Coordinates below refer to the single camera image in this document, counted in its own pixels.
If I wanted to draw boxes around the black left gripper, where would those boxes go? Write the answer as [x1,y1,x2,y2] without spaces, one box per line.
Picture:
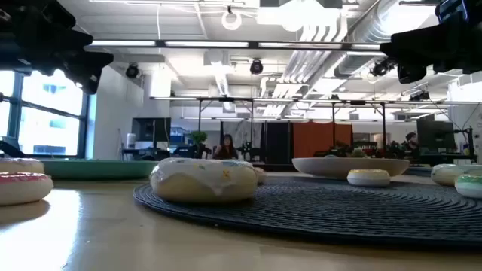
[0,0,114,95]

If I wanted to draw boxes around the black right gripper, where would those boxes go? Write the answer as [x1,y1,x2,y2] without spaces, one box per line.
[379,0,482,84]

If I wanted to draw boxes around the black monitor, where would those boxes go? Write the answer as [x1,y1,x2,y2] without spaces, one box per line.
[416,119,456,150]
[131,117,172,143]

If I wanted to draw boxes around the person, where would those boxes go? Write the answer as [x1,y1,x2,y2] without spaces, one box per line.
[212,133,239,160]
[404,131,421,155]

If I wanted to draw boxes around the green plate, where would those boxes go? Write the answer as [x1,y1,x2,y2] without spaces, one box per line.
[39,159,160,181]

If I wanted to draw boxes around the dark desk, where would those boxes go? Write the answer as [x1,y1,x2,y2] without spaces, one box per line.
[120,147,172,161]

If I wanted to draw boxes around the black stand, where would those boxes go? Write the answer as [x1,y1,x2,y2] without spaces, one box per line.
[0,139,29,159]

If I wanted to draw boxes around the blue plate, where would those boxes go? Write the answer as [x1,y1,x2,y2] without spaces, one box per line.
[404,166,434,178]

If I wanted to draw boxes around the white frosted donut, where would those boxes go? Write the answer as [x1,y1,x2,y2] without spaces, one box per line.
[431,163,482,187]
[0,157,46,175]

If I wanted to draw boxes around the orange partition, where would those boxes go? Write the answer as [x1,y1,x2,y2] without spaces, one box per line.
[292,122,354,159]

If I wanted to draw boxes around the beige plate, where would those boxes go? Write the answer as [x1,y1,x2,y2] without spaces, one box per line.
[291,157,410,180]

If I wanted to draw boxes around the green potted plant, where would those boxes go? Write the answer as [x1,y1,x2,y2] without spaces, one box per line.
[190,130,209,146]

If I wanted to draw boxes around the green frosted donut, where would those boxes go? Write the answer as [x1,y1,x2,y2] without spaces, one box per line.
[454,172,482,199]

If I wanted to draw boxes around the black partition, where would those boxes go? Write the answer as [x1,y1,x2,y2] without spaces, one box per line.
[265,120,291,165]

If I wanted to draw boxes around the large white glazed donut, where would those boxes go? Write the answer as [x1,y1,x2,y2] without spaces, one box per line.
[149,157,260,206]

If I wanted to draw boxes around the round blue woven placemat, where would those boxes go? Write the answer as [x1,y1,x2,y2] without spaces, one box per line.
[132,173,482,249]

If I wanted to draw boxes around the silver ventilation duct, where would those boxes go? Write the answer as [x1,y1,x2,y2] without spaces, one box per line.
[333,0,406,78]

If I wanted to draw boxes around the white ring light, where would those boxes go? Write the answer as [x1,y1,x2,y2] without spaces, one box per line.
[221,9,243,32]

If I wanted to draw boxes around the black overhead light rail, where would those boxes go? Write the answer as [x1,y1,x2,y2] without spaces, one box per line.
[88,39,381,52]

